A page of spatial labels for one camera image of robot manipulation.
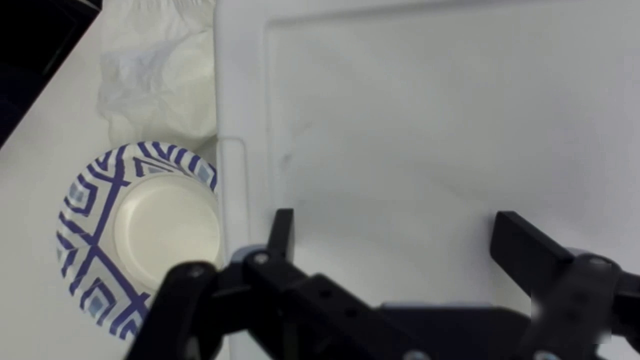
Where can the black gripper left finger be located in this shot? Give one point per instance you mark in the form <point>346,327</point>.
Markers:
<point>267,306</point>

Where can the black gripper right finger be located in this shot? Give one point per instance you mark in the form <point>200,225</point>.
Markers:
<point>573,293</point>

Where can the clear container with white lid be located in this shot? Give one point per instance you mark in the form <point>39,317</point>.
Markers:
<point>433,133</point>

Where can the crumpled clear plastic bag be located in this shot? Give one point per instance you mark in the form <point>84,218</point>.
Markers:
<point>161,72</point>

